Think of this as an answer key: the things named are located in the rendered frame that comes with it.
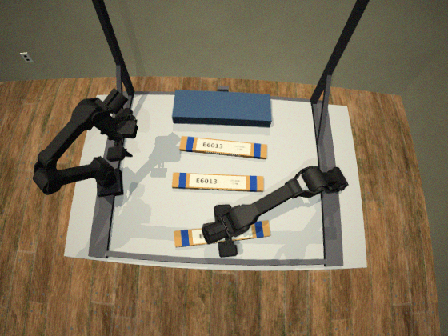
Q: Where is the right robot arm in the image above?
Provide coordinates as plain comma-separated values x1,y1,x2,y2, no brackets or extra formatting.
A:
33,88,138,195

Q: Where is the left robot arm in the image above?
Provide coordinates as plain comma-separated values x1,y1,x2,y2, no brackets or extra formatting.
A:
202,166,349,244

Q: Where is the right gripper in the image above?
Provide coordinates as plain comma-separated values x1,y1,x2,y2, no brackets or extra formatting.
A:
100,108,133,162

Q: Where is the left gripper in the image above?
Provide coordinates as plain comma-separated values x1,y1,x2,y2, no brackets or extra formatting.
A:
214,204,238,258

